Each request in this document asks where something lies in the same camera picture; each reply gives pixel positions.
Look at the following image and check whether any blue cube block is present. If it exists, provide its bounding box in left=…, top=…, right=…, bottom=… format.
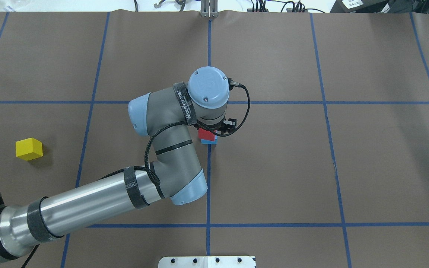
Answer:
left=200, top=139, right=217, bottom=145

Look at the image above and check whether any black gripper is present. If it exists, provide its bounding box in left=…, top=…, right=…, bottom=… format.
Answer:
left=197, top=112, right=238, bottom=136

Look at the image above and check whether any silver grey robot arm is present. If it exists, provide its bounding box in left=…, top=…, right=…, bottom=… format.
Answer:
left=0, top=66, right=249, bottom=263

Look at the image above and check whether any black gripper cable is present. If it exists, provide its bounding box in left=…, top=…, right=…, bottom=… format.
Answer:
left=144, top=78, right=251, bottom=185

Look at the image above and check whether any aluminium frame post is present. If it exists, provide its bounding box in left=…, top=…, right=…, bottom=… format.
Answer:
left=200, top=0, right=219, bottom=18

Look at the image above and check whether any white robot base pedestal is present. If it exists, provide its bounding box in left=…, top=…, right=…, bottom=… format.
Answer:
left=158, top=255, right=257, bottom=268

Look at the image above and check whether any red cube block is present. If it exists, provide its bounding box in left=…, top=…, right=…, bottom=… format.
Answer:
left=198, top=128, right=217, bottom=142

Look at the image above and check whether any yellow cube block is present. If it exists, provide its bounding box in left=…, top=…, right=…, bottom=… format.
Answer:
left=15, top=137, right=43, bottom=161

